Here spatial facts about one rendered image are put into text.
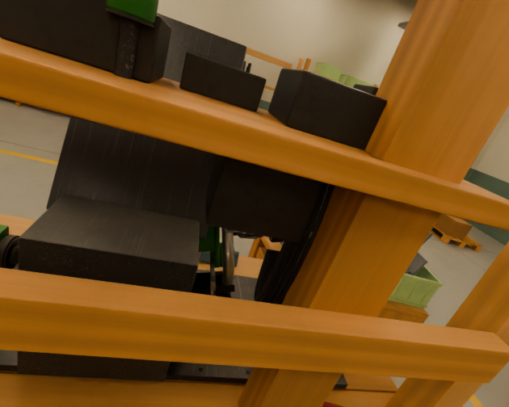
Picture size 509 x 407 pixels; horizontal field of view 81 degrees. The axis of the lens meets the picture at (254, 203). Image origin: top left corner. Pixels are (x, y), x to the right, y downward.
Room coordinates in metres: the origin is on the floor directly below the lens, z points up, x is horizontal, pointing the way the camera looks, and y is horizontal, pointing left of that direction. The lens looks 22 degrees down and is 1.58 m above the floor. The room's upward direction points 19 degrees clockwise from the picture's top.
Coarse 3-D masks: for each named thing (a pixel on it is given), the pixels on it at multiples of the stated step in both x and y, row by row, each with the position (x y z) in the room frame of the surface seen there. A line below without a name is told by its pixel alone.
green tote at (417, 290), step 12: (408, 276) 1.33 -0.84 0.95; (420, 276) 1.49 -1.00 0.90; (432, 276) 1.43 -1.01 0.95; (396, 288) 1.33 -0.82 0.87; (408, 288) 1.34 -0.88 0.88; (420, 288) 1.35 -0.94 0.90; (432, 288) 1.36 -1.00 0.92; (396, 300) 1.34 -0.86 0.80; (408, 300) 1.35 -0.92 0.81; (420, 300) 1.36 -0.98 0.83
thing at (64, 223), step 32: (32, 224) 0.43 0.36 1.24; (64, 224) 0.45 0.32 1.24; (96, 224) 0.49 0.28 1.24; (128, 224) 0.52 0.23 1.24; (160, 224) 0.56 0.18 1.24; (192, 224) 0.61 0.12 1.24; (32, 256) 0.39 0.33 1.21; (64, 256) 0.40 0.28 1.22; (96, 256) 0.42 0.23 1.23; (128, 256) 0.43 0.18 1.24; (160, 256) 0.46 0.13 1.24; (192, 256) 0.49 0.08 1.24; (160, 288) 0.45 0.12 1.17; (32, 352) 0.39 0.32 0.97
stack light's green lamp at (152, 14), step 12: (108, 0) 0.34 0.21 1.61; (120, 0) 0.33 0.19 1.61; (132, 0) 0.33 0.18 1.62; (144, 0) 0.34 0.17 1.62; (156, 0) 0.36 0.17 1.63; (108, 12) 0.35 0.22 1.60; (120, 12) 0.33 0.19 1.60; (132, 12) 0.33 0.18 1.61; (144, 12) 0.34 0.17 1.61; (156, 12) 0.36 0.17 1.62; (144, 24) 0.35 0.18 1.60
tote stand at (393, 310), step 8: (392, 304) 1.30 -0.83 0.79; (400, 304) 1.32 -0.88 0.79; (384, 312) 1.29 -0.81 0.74; (392, 312) 1.30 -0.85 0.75; (400, 312) 1.30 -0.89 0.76; (408, 312) 1.31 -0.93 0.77; (416, 312) 1.31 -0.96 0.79; (424, 312) 1.33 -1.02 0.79; (400, 320) 1.31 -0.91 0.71; (408, 320) 1.31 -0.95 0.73; (416, 320) 1.32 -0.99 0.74; (424, 320) 1.32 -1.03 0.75
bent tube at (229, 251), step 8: (224, 232) 0.69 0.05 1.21; (224, 240) 0.68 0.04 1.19; (232, 240) 0.68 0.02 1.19; (224, 248) 0.66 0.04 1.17; (232, 248) 0.67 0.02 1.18; (224, 256) 0.65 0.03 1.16; (232, 256) 0.66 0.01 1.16; (224, 264) 0.65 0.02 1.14; (232, 264) 0.65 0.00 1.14; (224, 272) 0.65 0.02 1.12; (232, 272) 0.65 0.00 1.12; (224, 280) 0.66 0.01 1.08; (232, 280) 0.66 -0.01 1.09
